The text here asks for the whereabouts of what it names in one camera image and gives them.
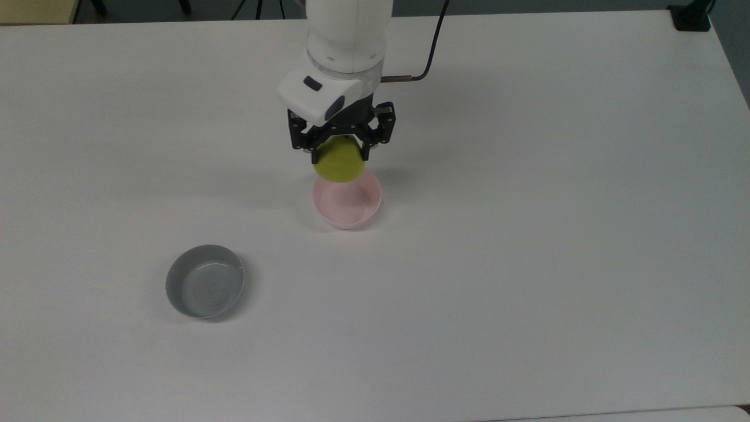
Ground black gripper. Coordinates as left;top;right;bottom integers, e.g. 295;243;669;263
287;91;397;165

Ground grey bowl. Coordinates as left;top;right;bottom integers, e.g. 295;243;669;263
165;244;246;320

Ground green pear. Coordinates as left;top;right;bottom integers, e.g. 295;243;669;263
314;136;366;184

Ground black table clamp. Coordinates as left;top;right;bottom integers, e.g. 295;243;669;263
667;0;717;32

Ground pink bowl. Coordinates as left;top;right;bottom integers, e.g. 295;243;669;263
311;169;383;230

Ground black tripod legs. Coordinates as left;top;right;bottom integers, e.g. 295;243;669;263
230;0;309;21

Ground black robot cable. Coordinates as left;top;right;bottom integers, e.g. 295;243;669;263
382;0;451;82

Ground yellow wooden furniture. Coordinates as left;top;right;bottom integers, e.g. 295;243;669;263
0;0;81;25

